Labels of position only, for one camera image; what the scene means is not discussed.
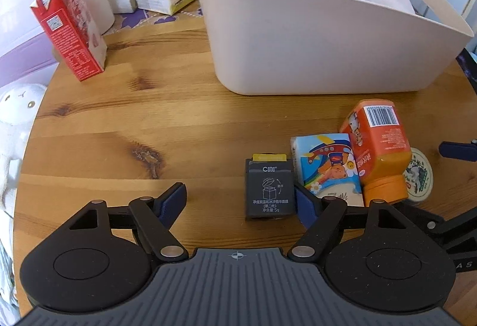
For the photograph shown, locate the black small box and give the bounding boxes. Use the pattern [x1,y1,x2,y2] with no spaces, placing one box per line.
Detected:
[244,153,299,220]

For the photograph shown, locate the beige plastic storage basket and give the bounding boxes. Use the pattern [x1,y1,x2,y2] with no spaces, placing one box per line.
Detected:
[192,0,473,95]

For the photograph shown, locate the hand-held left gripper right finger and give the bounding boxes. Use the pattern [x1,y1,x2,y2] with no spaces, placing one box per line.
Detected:
[287,182,422,262]

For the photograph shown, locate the large white plush toy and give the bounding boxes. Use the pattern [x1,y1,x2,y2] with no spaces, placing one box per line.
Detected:
[0,83,48,215]

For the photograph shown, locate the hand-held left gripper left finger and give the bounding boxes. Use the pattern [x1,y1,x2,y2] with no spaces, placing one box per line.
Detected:
[61,182,189,262]

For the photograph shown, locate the cartoon print tissue pack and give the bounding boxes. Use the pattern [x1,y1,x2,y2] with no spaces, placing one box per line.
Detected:
[290,133,365,208]

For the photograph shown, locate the orange plastic bottle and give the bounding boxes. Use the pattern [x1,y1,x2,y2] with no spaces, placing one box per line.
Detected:
[339,99,412,207]

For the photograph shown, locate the red milk carton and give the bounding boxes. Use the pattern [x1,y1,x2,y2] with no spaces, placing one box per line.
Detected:
[30,0,109,82]

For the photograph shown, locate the round tin bird print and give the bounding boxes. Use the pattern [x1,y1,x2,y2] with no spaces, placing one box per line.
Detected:
[404,147,435,204]

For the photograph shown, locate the wooden desk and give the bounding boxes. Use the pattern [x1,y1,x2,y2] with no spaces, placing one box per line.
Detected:
[15,0,477,312]

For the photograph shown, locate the purple floral table mat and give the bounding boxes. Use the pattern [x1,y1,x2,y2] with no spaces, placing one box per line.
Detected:
[100,0,205,34]

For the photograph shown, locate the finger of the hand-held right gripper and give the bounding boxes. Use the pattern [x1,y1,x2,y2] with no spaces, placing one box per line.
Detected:
[399,201,477,246]
[439,140,477,160]

